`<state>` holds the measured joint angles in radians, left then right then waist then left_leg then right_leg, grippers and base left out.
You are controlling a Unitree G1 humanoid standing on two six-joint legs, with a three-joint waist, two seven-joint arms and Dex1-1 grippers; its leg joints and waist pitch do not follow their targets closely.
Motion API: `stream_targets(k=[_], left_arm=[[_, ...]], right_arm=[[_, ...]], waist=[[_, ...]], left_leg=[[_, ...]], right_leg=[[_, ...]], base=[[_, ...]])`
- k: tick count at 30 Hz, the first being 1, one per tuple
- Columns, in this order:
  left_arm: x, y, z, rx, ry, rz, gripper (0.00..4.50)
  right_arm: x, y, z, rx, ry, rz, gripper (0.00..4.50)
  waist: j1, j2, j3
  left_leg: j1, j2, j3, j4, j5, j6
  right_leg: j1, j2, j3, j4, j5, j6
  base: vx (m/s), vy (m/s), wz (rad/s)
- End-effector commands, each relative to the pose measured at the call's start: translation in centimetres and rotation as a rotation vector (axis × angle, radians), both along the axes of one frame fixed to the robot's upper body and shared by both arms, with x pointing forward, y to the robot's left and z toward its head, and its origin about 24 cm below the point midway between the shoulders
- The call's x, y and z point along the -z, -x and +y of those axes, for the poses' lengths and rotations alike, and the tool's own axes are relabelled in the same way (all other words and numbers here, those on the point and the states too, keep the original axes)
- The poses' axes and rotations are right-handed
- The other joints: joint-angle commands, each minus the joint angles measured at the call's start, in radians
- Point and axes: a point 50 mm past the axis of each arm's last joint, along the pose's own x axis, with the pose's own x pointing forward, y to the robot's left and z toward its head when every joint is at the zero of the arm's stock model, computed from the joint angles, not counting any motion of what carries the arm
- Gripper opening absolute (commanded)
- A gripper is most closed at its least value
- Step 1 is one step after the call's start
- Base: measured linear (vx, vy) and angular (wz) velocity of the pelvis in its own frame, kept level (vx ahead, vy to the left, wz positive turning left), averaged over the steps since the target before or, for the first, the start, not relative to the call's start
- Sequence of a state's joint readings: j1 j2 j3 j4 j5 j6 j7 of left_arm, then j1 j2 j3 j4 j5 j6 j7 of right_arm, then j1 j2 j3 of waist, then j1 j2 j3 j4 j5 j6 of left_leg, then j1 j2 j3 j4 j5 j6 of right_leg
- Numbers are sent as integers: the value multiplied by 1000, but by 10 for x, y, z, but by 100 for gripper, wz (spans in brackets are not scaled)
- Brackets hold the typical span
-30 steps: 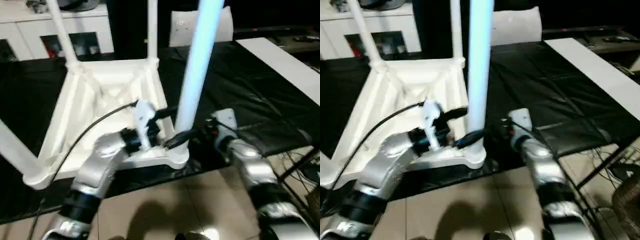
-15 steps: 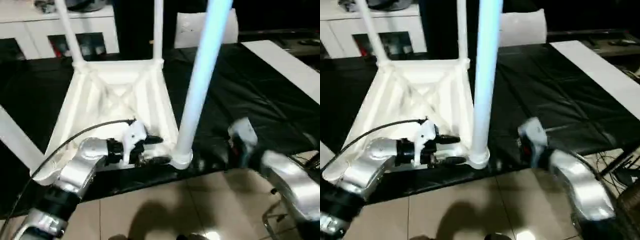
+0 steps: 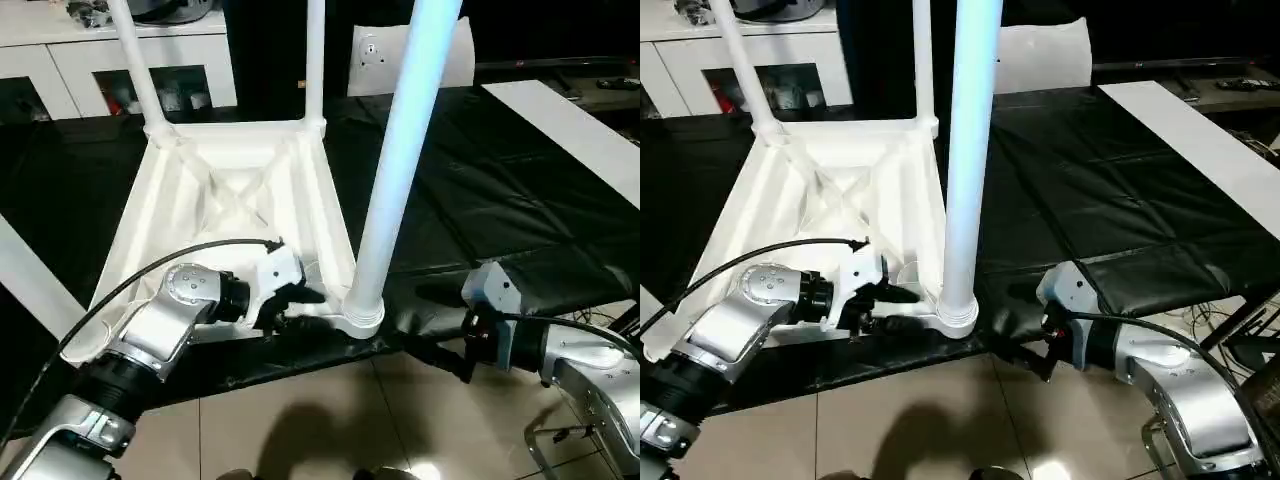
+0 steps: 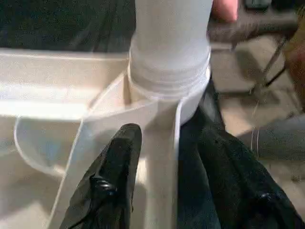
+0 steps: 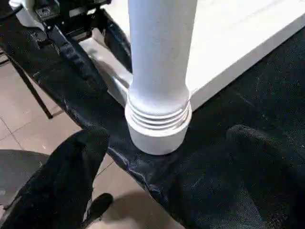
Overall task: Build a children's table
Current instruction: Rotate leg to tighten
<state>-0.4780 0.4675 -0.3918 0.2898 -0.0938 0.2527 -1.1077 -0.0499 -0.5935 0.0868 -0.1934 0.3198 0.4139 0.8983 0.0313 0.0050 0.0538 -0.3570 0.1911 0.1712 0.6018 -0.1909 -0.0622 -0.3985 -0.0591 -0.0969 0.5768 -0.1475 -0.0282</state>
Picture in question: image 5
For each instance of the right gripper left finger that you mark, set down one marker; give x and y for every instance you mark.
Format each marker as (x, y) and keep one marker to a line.
(59, 181)

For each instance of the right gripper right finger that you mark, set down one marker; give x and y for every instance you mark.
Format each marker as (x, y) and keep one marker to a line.
(274, 181)

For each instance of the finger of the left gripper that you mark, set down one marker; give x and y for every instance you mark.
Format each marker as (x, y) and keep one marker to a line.
(71, 55)
(119, 40)

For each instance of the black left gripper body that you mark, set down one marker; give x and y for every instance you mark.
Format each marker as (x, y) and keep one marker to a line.
(71, 14)

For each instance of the white table leg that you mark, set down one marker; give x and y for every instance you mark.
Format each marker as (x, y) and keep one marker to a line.
(162, 59)

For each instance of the white plastic table top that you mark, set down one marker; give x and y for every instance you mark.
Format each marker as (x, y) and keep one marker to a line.
(238, 47)

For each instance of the dark robot left foot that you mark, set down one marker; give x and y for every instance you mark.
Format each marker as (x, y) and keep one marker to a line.
(19, 167)

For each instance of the dark robot foot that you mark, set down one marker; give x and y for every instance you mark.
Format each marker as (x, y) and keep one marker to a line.
(19, 167)
(100, 205)

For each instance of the dark robot right foot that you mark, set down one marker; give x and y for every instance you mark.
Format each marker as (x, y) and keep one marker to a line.
(100, 205)

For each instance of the black tripod leg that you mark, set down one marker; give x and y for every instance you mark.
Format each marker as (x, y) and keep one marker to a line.
(31, 90)

